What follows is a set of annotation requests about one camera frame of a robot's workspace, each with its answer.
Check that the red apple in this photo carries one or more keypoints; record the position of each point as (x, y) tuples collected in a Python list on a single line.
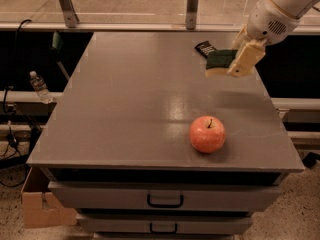
[(207, 134)]

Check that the clear plastic water bottle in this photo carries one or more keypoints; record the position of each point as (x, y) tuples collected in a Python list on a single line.
[(40, 88)]

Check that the green and yellow sponge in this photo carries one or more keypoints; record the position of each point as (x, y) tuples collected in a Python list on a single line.
[(219, 61)]

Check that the black snack bar wrapper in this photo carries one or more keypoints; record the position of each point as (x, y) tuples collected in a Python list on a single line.
[(205, 48)]

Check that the middle metal bracket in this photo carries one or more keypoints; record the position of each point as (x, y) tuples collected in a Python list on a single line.
[(191, 14)]

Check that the cardboard box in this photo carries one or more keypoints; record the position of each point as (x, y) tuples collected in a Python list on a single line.
[(40, 208)]

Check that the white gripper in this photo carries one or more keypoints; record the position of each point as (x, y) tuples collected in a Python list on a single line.
[(269, 24)]

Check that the middle grey drawer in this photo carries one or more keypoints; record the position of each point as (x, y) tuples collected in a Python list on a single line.
[(160, 224)]

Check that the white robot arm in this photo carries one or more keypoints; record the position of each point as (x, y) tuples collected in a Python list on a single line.
[(296, 8)]

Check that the metal bracket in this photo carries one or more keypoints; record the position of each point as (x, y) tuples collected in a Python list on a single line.
[(70, 17), (191, 14)]

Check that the left metal bracket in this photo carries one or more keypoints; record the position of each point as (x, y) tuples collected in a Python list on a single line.
[(70, 17)]

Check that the green handled tool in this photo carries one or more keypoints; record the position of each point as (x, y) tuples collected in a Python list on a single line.
[(56, 47)]

